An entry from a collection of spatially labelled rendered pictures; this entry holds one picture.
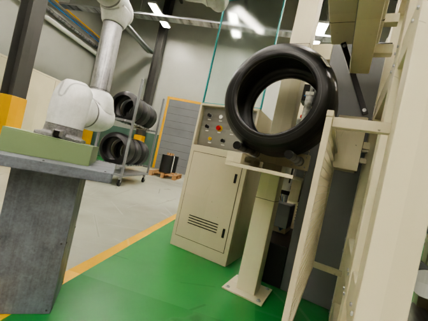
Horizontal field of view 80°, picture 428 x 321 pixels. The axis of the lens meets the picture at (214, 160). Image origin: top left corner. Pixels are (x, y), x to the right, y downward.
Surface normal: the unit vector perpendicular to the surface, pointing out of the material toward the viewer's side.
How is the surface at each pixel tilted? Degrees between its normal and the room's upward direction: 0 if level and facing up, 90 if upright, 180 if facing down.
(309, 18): 90
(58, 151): 90
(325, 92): 89
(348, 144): 90
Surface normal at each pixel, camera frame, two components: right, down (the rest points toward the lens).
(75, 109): 0.68, 0.14
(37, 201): 0.34, 0.07
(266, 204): -0.44, -0.11
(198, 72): -0.17, -0.04
